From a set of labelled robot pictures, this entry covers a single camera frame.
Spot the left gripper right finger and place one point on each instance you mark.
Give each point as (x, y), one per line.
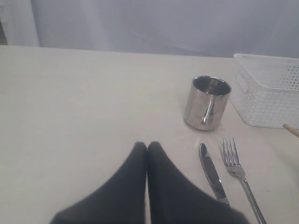
(174, 199)

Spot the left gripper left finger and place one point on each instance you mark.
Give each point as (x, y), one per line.
(120, 200)

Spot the stainless steel table knife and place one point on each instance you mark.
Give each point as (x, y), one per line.
(212, 175)

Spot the stainless steel fork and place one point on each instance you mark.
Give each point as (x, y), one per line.
(232, 163)

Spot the wooden chopstick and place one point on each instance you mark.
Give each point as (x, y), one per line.
(291, 129)

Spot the white plastic lattice basket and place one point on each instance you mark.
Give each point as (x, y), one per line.
(265, 90)

